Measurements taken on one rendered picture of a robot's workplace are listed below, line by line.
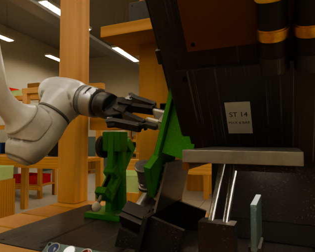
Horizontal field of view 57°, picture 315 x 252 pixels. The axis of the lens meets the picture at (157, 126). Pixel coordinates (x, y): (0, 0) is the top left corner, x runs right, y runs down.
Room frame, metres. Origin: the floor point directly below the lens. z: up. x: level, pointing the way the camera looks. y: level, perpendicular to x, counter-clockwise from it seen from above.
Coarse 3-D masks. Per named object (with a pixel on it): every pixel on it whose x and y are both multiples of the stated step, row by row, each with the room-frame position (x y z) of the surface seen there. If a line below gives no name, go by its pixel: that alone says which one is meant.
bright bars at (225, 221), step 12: (216, 180) 0.56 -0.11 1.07; (216, 192) 0.54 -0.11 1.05; (228, 192) 0.53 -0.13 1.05; (216, 204) 0.52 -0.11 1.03; (228, 204) 0.51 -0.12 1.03; (228, 216) 0.50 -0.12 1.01; (204, 228) 0.49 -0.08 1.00; (216, 228) 0.48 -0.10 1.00; (228, 228) 0.47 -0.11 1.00; (204, 240) 0.49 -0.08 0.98; (216, 240) 0.48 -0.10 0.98; (228, 240) 0.47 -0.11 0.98
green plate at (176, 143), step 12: (168, 96) 0.63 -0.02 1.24; (168, 108) 0.63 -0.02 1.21; (168, 120) 0.64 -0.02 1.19; (168, 132) 0.64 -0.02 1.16; (180, 132) 0.63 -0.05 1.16; (156, 144) 0.64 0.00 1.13; (168, 144) 0.64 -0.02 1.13; (180, 144) 0.63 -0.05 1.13; (192, 144) 0.62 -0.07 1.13; (168, 156) 0.70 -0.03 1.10; (180, 156) 0.63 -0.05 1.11
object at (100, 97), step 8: (96, 96) 0.79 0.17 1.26; (104, 96) 0.79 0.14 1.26; (112, 96) 0.81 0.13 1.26; (96, 104) 0.79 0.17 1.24; (104, 104) 0.79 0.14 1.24; (112, 104) 0.80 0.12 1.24; (120, 104) 0.80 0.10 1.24; (96, 112) 0.80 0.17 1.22; (104, 112) 0.78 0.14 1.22; (112, 112) 0.78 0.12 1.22
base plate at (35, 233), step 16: (80, 208) 1.04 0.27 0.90; (32, 224) 0.85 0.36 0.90; (48, 224) 0.85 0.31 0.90; (64, 224) 0.85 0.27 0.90; (80, 224) 0.85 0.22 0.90; (96, 224) 0.85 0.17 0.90; (112, 224) 0.85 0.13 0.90; (0, 240) 0.72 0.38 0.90; (16, 240) 0.72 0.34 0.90; (32, 240) 0.72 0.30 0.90; (48, 240) 0.71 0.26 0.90; (64, 240) 0.72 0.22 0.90; (80, 240) 0.72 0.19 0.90; (96, 240) 0.72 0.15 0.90; (112, 240) 0.72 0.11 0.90; (192, 240) 0.72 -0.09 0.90; (240, 240) 0.72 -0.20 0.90
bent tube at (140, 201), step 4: (160, 120) 0.71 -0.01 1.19; (144, 192) 0.72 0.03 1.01; (140, 196) 0.72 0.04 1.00; (144, 196) 0.71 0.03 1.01; (148, 196) 0.72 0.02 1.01; (140, 200) 0.71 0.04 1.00; (144, 200) 0.71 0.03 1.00; (148, 200) 0.71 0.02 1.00; (140, 204) 0.70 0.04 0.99; (144, 204) 0.70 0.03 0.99
